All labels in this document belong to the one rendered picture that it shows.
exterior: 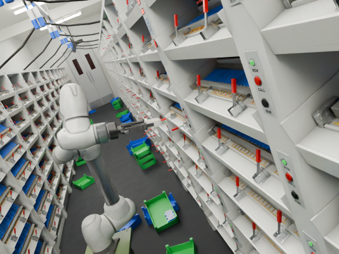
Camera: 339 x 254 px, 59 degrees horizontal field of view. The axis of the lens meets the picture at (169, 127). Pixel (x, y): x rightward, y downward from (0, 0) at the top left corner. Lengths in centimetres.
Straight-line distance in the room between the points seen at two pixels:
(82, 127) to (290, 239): 87
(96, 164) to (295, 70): 157
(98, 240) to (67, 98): 110
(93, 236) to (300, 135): 174
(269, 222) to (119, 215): 130
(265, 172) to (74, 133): 79
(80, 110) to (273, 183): 84
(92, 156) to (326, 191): 149
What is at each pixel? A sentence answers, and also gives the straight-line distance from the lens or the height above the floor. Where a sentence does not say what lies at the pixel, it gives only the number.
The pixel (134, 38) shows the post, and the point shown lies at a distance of 185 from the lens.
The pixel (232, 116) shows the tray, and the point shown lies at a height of 114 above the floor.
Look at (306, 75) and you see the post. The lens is 55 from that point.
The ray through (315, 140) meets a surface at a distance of 54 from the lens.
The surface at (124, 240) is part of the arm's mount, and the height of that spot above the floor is 23.
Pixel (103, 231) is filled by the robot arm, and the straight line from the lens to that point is 213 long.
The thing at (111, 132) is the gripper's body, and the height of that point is 110.
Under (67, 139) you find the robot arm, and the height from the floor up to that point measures 116.
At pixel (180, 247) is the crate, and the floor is 3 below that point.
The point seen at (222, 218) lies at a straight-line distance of 182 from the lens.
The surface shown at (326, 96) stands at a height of 119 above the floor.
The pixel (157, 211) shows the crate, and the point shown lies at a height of 7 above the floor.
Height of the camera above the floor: 138
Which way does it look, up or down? 16 degrees down
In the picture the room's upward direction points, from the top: 23 degrees counter-clockwise
